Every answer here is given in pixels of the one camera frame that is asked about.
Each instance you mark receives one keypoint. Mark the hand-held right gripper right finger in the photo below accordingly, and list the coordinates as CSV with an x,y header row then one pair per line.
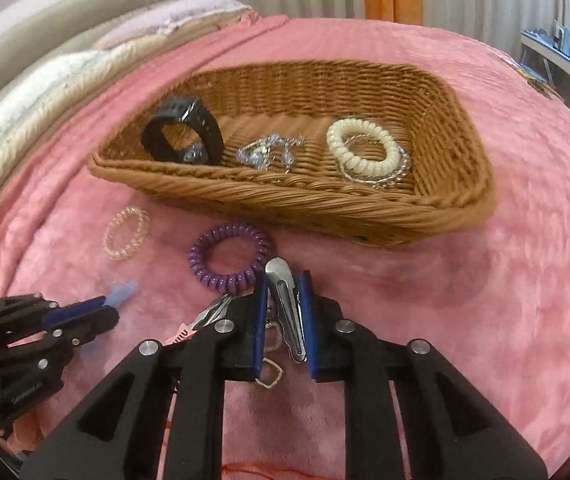
x,y
306,325

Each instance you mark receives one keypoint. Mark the brown wicker basket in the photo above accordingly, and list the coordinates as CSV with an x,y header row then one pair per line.
x,y
315,205

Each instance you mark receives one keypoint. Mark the black wrist watch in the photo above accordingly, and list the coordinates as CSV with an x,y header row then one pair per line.
x,y
211,135

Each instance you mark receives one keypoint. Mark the translucent blue hair clip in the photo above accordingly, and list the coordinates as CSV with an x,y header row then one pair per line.
x,y
122,294

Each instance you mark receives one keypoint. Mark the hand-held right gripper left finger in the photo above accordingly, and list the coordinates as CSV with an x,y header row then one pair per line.
x,y
259,325

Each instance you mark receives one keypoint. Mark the peach cloth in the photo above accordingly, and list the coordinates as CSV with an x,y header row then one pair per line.
x,y
25,432

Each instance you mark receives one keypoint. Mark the white pillow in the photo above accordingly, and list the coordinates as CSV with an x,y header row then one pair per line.
x,y
30,95

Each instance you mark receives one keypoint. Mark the pink plush blanket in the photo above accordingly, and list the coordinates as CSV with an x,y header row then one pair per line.
x,y
465,310

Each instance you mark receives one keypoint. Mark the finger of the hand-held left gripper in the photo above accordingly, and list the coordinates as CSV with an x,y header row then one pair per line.
x,y
72,312
97,322

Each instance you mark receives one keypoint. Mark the lavender folded blanket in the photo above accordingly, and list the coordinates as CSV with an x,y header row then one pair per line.
x,y
175,17

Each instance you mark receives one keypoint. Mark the silver hair clip pink tag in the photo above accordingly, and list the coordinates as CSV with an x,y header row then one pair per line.
x,y
210,314

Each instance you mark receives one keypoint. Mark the plain silver hair clip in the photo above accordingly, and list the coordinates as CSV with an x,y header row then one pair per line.
x,y
285,300

